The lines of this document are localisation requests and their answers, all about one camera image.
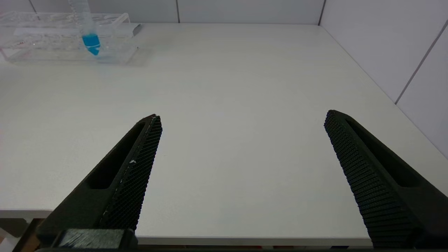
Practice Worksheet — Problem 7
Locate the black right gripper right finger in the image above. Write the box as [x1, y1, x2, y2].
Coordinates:
[324, 110, 448, 250]

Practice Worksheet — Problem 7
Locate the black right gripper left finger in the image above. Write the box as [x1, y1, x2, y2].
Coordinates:
[35, 114, 163, 246]

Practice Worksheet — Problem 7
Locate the clear acrylic test tube rack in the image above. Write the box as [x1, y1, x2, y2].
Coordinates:
[0, 12, 139, 65]

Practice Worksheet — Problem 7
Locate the test tube with blue pigment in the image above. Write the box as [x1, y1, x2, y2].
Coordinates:
[68, 0, 102, 56]

